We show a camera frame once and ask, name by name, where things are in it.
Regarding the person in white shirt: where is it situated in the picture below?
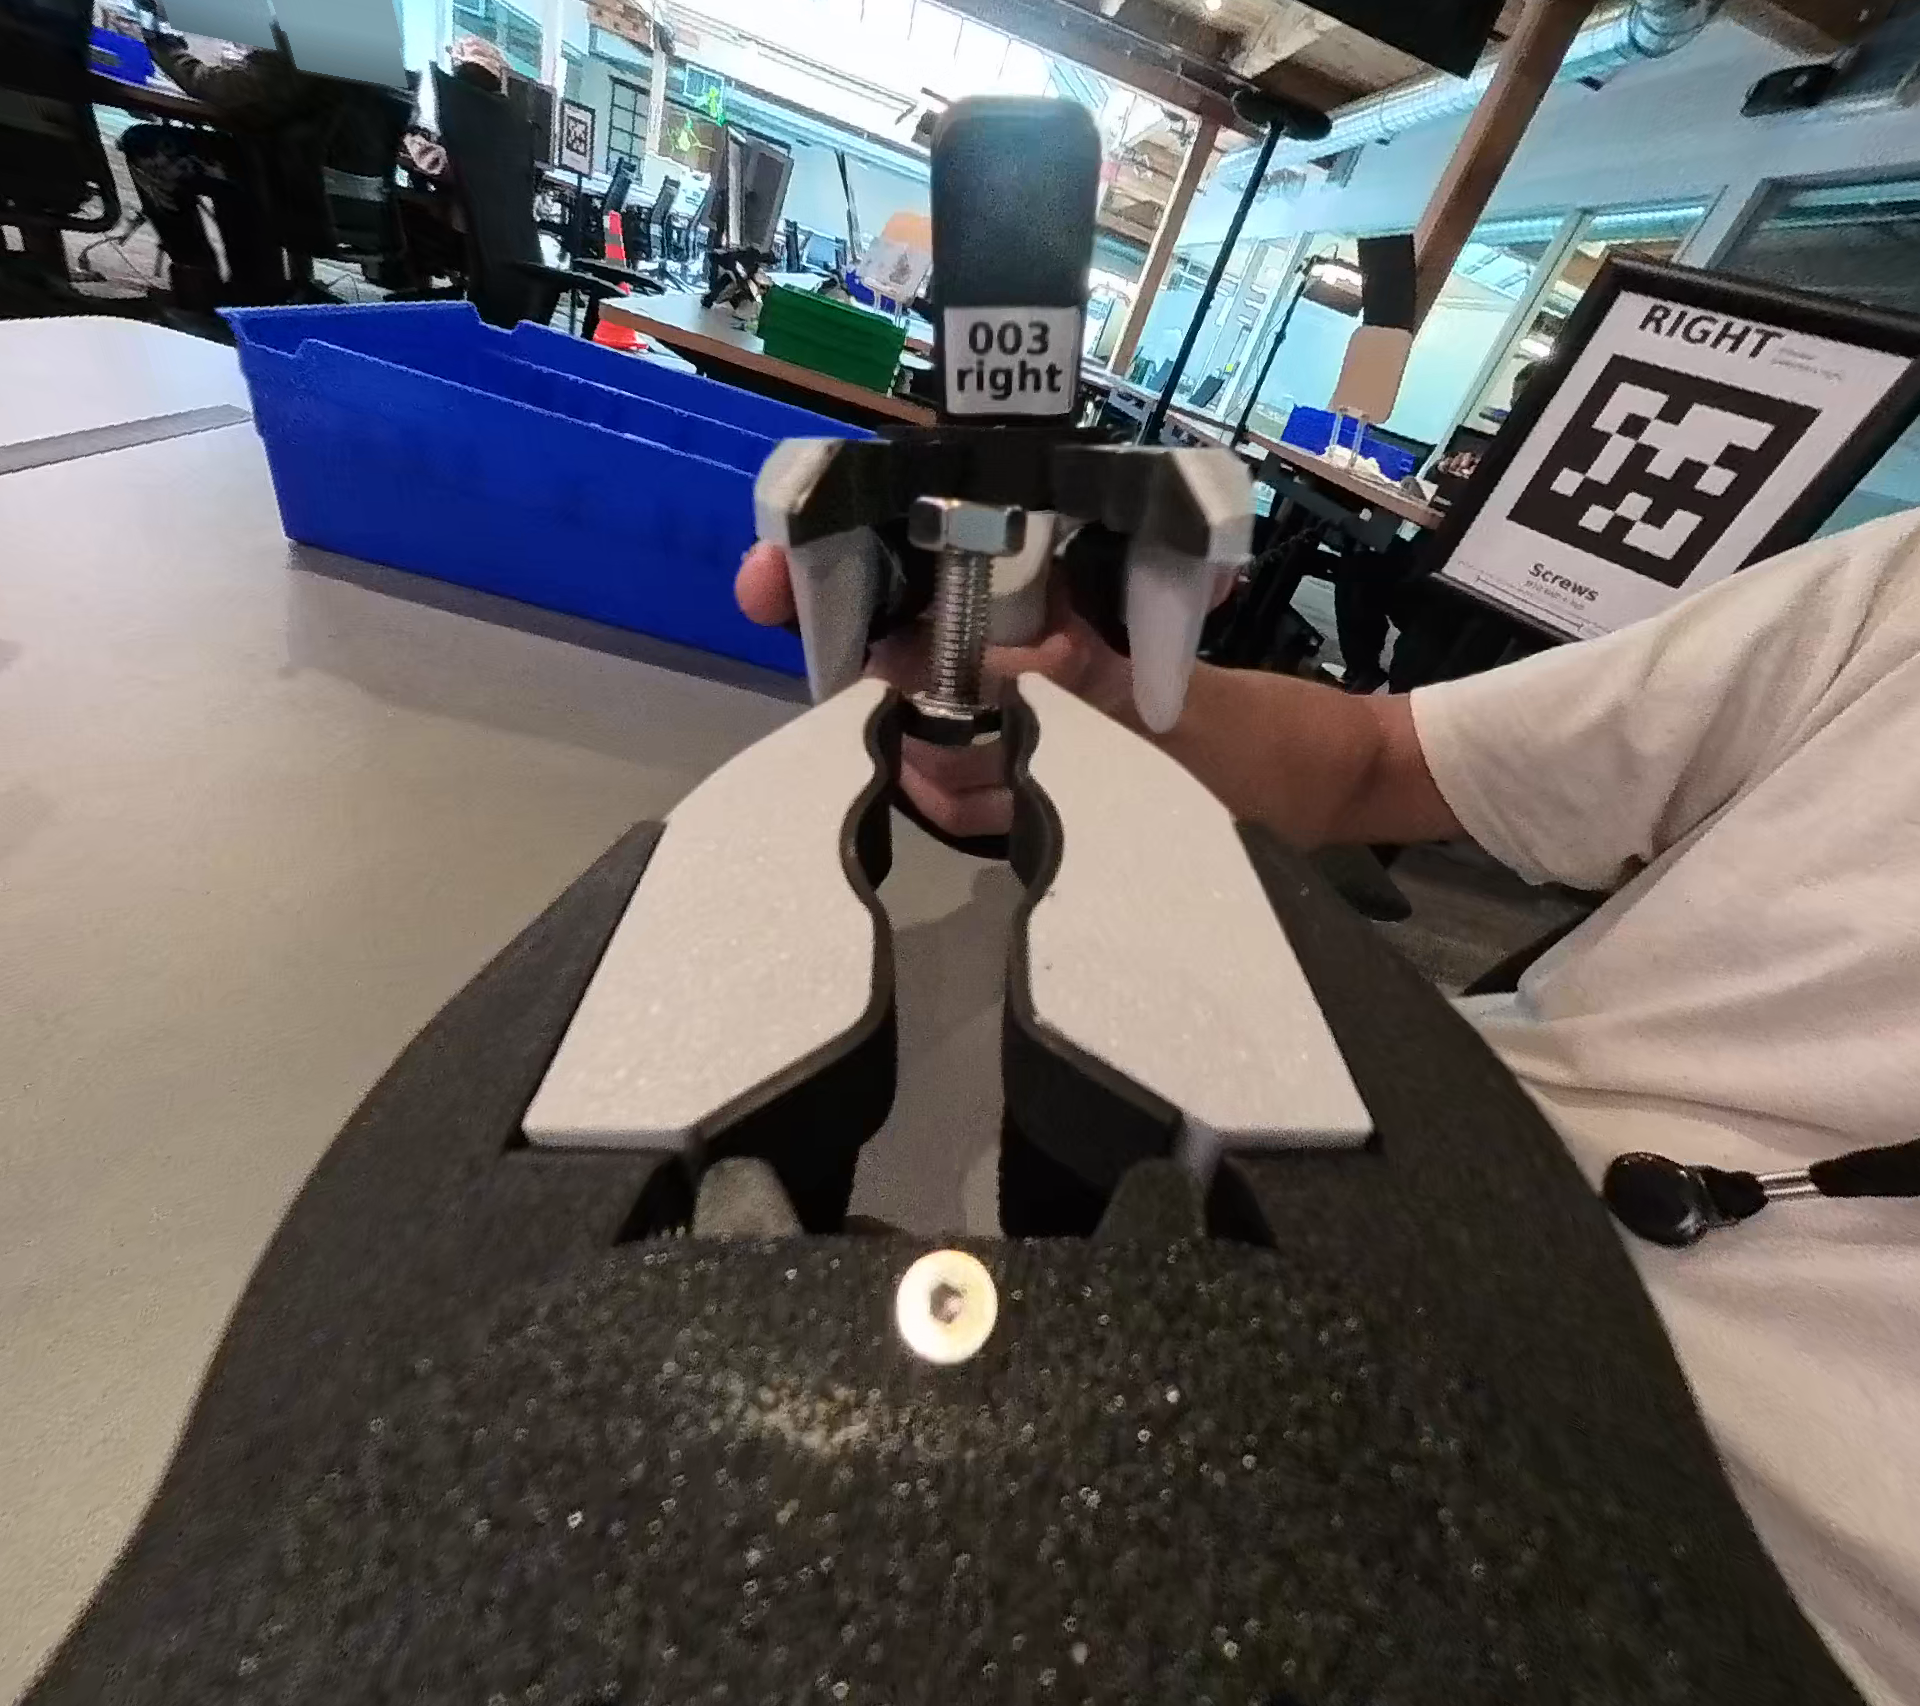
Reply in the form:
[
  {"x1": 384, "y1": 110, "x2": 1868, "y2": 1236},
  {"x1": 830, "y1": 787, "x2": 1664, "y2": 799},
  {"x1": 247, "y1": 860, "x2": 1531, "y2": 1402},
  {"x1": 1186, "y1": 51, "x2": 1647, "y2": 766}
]
[{"x1": 1410, "y1": 507, "x2": 1920, "y2": 1706}]

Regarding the steel hex bolt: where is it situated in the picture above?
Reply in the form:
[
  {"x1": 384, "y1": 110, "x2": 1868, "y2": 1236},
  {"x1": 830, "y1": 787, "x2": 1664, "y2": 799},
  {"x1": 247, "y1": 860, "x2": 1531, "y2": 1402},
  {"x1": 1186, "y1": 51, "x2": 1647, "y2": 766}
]
[{"x1": 905, "y1": 494, "x2": 1031, "y2": 716}]

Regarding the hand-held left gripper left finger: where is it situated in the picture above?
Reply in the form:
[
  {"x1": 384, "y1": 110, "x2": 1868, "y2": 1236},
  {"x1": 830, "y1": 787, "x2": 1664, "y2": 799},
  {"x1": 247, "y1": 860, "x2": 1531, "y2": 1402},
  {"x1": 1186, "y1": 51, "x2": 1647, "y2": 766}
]
[{"x1": 515, "y1": 671, "x2": 910, "y2": 1236}]

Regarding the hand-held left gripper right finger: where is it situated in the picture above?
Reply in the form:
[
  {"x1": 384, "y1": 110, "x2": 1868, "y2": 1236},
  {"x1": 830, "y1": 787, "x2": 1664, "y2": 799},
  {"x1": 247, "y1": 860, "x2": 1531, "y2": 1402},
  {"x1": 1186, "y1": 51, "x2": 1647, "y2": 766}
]
[{"x1": 993, "y1": 671, "x2": 1377, "y2": 1236}]

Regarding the blue plastic bin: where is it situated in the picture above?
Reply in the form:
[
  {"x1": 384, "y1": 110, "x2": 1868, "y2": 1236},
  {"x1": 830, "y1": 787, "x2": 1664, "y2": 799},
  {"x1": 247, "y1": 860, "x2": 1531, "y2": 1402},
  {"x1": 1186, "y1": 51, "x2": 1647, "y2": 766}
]
[{"x1": 219, "y1": 300, "x2": 879, "y2": 685}]

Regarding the orange traffic cone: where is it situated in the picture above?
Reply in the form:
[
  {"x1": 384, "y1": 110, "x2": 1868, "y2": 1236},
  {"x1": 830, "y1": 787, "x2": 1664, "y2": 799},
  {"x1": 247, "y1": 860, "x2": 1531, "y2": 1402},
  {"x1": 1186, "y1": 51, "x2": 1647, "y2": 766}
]
[{"x1": 592, "y1": 213, "x2": 649, "y2": 350}]

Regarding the steel hex nut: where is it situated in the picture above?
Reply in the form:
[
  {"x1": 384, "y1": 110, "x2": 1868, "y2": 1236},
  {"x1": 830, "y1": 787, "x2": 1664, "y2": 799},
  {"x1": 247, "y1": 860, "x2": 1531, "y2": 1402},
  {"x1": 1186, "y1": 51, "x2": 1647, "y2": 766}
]
[{"x1": 896, "y1": 699, "x2": 1010, "y2": 757}]

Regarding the black office chair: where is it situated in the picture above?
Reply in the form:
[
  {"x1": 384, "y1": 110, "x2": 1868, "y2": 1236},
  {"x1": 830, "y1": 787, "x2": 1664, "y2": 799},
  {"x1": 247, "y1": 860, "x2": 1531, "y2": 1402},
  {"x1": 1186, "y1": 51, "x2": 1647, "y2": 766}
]
[
  {"x1": 0, "y1": 0, "x2": 121, "y2": 284},
  {"x1": 426, "y1": 62, "x2": 662, "y2": 337}
]

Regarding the green plastic bin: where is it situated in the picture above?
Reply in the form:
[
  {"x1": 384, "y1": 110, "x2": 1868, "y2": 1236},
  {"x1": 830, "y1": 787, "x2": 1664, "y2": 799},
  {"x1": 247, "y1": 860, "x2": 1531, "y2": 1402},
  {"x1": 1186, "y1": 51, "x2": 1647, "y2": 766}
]
[{"x1": 756, "y1": 284, "x2": 910, "y2": 397}]

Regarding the framed marker sign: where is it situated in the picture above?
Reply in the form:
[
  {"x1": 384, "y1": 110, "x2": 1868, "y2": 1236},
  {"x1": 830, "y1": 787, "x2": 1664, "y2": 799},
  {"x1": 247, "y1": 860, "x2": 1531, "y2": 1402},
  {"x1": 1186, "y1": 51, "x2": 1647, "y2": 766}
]
[{"x1": 1423, "y1": 251, "x2": 1920, "y2": 650}]

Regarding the wooden desk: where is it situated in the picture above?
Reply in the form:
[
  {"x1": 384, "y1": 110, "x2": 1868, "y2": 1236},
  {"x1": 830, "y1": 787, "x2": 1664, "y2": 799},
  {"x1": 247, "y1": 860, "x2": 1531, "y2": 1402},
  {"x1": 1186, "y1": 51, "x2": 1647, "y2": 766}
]
[{"x1": 600, "y1": 289, "x2": 932, "y2": 426}]

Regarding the person's right hand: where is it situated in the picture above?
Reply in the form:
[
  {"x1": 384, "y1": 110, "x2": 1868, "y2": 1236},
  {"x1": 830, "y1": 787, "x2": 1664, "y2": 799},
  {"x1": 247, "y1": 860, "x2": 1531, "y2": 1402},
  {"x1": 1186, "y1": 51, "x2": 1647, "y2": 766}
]
[{"x1": 733, "y1": 541, "x2": 1236, "y2": 839}]

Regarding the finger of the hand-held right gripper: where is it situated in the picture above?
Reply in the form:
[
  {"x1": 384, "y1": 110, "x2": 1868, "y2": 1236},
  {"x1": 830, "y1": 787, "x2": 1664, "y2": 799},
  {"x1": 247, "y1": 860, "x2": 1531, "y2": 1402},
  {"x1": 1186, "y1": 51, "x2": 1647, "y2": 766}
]
[
  {"x1": 1122, "y1": 442, "x2": 1257, "y2": 741},
  {"x1": 753, "y1": 439, "x2": 889, "y2": 707}
]

